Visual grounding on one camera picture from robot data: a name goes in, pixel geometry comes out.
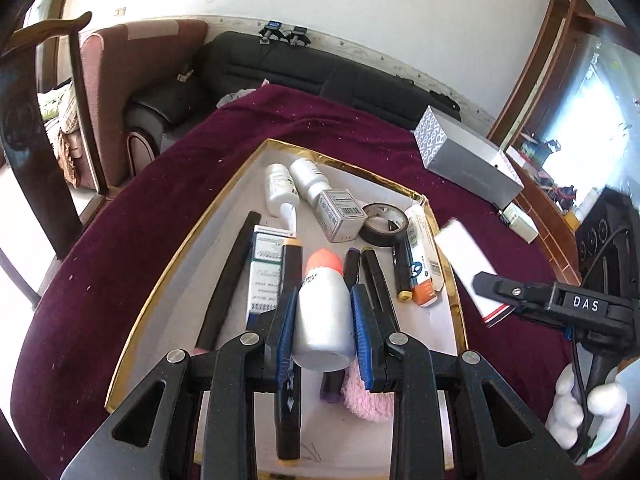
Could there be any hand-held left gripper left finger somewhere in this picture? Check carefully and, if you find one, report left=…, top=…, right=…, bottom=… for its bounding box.
left=60, top=290, right=301, bottom=480

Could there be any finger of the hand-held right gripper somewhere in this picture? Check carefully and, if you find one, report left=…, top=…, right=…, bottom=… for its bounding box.
left=472, top=271, right=554, bottom=312
left=517, top=307, right=575, bottom=342

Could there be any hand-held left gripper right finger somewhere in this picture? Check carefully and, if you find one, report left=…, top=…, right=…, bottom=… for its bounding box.
left=350, top=284, right=583, bottom=480

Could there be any white bottle with orange cap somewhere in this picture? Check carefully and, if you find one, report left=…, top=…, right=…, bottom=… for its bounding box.
left=291, top=248, right=357, bottom=372

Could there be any white carton with red stripe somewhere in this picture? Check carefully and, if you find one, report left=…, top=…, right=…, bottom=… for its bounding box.
left=434, top=216, right=517, bottom=330

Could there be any pink plush toy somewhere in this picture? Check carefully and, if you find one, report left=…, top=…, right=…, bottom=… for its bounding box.
left=342, top=357, right=397, bottom=424

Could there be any white green medicine carton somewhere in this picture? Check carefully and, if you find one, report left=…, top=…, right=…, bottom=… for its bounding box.
left=246, top=224, right=297, bottom=328

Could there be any purple-capped black marker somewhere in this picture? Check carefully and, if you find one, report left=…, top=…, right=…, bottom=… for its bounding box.
left=320, top=246, right=362, bottom=404

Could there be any short black marker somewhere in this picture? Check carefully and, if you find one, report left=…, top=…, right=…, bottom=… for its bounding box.
left=391, top=237, right=415, bottom=304

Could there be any pink-ended black marker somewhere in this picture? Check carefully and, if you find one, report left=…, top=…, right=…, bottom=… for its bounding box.
left=194, top=211, right=263, bottom=353

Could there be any white carton with orange end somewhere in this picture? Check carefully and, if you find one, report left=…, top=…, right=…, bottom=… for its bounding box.
left=404, top=204, right=447, bottom=309

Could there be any black tape roll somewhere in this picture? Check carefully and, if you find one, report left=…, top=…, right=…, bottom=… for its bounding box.
left=361, top=202, right=411, bottom=249

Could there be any small grey barcode carton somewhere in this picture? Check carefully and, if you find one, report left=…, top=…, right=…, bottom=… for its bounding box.
left=317, top=189, right=368, bottom=244

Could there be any white gold-rimmed tray box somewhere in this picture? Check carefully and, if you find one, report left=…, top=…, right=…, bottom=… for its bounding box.
left=105, top=137, right=468, bottom=473

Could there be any white pill bottle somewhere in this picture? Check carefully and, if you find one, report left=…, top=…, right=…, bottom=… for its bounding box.
left=289, top=158, right=331, bottom=208
left=265, top=162, right=301, bottom=218

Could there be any person's right hand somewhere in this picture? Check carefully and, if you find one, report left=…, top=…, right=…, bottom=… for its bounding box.
left=544, top=364, right=629, bottom=456

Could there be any small cream carton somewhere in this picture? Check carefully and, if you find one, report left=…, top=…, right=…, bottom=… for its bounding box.
left=502, top=204, right=540, bottom=245

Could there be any wooden brick-pattern cabinet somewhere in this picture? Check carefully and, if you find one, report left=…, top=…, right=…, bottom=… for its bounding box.
left=505, top=147, right=586, bottom=286

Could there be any grey shoe box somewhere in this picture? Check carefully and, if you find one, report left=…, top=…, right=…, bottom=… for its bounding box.
left=412, top=105, right=525, bottom=211

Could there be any grey cloth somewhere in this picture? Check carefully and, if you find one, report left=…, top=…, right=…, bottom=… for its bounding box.
left=216, top=87, right=262, bottom=111

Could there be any black leather sofa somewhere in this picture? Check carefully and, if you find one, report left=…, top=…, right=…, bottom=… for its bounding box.
left=124, top=30, right=463, bottom=158

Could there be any brown armchair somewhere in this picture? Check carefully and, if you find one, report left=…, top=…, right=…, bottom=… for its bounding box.
left=79, top=19, right=209, bottom=191

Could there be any dark wooden chair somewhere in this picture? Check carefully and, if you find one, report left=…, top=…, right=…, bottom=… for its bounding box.
left=0, top=10, right=108, bottom=311

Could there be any patterned cushion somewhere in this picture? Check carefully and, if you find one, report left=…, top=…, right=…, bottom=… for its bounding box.
left=37, top=82, right=83, bottom=188

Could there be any wooden door frame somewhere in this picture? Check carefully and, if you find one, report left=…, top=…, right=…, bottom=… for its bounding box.
left=487, top=0, right=596, bottom=153

